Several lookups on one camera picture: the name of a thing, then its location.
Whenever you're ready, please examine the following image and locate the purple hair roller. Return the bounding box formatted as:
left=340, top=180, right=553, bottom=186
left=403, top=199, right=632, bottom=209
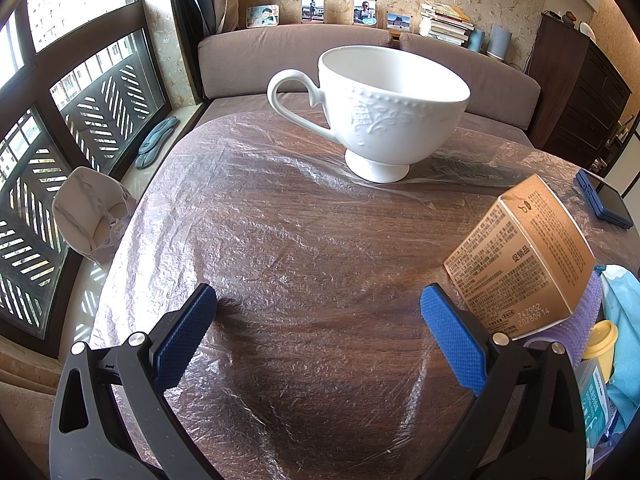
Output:
left=522, top=271, right=603, bottom=370

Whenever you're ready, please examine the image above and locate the blue slippers pair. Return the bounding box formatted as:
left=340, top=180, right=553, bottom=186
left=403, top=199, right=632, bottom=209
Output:
left=134, top=117, right=179, bottom=170

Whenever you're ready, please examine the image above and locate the dark wooden cabinet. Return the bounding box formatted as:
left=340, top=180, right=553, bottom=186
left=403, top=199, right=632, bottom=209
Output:
left=526, top=13, right=631, bottom=169

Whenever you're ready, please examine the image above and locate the photo frame far left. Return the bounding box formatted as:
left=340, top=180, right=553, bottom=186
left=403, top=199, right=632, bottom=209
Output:
left=246, top=4, right=280, bottom=28

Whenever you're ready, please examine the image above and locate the white chair backrest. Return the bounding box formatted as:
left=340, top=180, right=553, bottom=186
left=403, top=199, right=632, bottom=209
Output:
left=52, top=167, right=138, bottom=266

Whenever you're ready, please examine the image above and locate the light blue drawstring pouch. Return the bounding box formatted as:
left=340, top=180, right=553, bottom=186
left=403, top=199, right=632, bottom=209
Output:
left=596, top=264, right=640, bottom=434

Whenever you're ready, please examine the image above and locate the dental floss box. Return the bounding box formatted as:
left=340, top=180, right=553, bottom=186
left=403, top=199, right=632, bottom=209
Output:
left=576, top=359, right=616, bottom=479

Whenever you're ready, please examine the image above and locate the brown sofa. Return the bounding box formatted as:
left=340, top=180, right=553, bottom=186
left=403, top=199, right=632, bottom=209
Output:
left=198, top=24, right=540, bottom=136

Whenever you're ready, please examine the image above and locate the white embossed teacup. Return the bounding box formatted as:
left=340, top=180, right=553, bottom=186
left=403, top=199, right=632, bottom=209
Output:
left=267, top=46, right=471, bottom=183

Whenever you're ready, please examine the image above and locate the stack of books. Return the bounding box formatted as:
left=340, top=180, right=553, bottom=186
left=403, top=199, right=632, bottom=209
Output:
left=419, top=1, right=475, bottom=47

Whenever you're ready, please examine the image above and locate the grey cylindrical speaker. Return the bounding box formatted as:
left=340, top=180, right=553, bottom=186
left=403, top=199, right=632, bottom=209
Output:
left=486, top=24, right=512, bottom=61

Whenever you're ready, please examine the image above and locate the gold cardboard box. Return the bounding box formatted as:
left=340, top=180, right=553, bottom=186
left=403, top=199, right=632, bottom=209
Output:
left=444, top=174, right=594, bottom=339

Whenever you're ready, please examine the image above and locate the photo frame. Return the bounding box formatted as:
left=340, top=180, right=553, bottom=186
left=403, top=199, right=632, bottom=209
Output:
left=386, top=12, right=411, bottom=34
left=300, top=0, right=324, bottom=24
left=352, top=0, right=378, bottom=27
left=246, top=4, right=280, bottom=28

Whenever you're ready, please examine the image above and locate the blue cased smartphone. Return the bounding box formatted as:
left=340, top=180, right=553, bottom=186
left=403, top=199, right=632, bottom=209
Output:
left=576, top=168, right=634, bottom=229

